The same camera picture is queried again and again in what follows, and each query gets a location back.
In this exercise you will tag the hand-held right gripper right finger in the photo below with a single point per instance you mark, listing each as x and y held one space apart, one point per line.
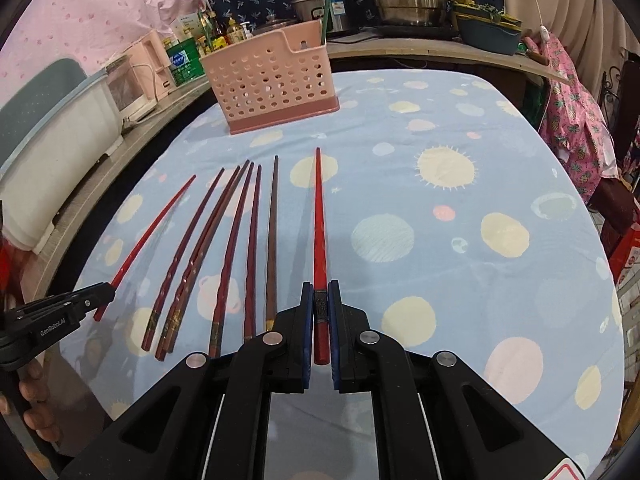
336 360

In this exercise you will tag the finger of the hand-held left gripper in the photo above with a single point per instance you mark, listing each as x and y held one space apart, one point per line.
85 297

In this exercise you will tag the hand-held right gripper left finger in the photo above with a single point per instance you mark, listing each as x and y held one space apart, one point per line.
306 360

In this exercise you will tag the pink perforated plastic basket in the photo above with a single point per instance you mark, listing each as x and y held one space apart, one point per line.
270 80

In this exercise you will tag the person's left hand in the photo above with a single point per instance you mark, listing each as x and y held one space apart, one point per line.
42 422

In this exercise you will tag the white storage box blue lid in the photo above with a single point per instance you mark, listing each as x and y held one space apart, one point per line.
55 150

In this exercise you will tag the white blender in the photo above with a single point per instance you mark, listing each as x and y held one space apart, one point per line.
125 92

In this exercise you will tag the pink electric kettle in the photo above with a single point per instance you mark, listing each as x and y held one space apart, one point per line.
150 65

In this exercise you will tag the green detergent bottle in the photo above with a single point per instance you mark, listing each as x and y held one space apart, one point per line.
180 62

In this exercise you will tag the pink dotted curtain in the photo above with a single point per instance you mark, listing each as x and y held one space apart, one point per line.
100 15

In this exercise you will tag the white carton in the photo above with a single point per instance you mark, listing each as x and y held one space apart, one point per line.
187 26

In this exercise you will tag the dark sauce bottle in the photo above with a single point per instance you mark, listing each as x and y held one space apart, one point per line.
218 35

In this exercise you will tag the small lidded steel pot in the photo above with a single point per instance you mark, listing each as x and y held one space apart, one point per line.
277 25

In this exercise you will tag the black induction cooker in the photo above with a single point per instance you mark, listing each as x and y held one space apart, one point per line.
415 32

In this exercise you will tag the pink pineapple print apron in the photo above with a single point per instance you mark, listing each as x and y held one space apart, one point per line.
575 120

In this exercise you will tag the green chopstick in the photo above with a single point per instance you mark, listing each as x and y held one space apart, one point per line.
326 15

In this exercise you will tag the silver rice cooker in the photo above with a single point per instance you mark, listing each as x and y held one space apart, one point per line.
340 10

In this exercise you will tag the stacked plastic basins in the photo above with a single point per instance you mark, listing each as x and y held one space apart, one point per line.
487 35

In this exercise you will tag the beige curtain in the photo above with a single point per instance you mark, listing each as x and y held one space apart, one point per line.
585 10

